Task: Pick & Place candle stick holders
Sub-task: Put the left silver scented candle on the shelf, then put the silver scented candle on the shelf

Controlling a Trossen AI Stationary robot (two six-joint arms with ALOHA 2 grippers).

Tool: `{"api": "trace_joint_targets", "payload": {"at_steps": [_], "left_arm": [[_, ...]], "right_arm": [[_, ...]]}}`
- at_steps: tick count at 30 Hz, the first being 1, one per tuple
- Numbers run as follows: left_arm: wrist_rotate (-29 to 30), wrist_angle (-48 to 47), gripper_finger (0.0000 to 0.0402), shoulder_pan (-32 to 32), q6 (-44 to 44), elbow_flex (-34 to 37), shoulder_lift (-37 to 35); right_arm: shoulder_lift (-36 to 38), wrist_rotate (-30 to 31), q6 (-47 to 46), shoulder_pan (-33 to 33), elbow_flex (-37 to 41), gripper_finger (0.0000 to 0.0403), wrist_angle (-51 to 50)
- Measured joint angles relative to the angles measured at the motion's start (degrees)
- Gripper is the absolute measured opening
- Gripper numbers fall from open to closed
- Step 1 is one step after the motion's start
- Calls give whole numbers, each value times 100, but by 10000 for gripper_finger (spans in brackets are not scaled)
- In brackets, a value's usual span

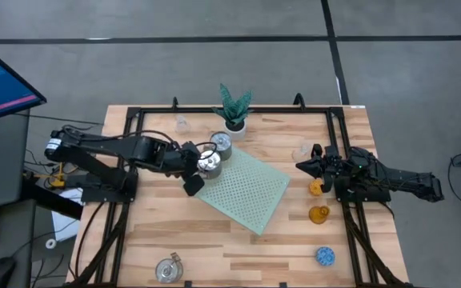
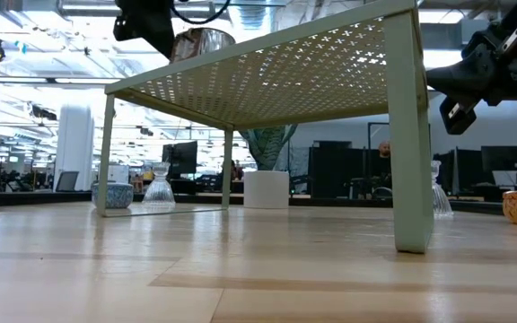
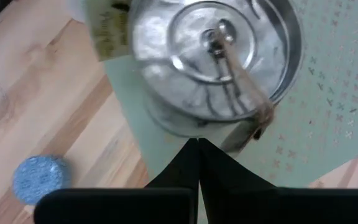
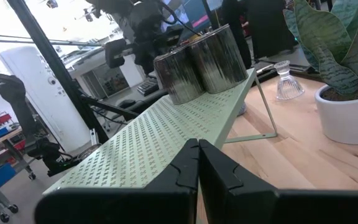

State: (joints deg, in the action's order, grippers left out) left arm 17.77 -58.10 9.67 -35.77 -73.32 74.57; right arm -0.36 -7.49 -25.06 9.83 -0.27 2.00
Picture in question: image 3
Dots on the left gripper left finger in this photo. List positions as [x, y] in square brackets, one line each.
[120, 207]

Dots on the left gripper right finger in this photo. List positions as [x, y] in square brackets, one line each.
[275, 207]

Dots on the blue patterned candle holder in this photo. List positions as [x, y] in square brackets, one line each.
[37, 179]

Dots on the silver tin candle holder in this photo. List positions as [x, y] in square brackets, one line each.
[107, 31]
[197, 46]

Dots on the green perforated mat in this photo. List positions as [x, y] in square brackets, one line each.
[331, 93]

